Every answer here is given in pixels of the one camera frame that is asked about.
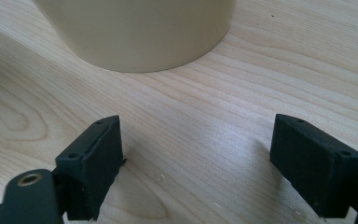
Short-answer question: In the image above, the beige container with perforated insert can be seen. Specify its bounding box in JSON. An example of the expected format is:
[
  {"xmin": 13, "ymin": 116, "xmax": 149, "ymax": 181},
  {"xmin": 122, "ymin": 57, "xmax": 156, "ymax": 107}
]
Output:
[{"xmin": 32, "ymin": 0, "xmax": 238, "ymax": 74}]

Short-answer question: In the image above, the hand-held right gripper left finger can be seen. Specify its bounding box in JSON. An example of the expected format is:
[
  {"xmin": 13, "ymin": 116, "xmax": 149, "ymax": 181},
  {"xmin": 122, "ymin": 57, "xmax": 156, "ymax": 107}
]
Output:
[{"xmin": 55, "ymin": 115, "xmax": 125, "ymax": 221}]

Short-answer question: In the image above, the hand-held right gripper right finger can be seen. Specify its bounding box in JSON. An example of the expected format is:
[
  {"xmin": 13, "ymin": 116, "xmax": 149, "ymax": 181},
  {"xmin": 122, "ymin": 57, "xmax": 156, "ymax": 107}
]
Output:
[{"xmin": 269, "ymin": 113, "xmax": 358, "ymax": 219}]

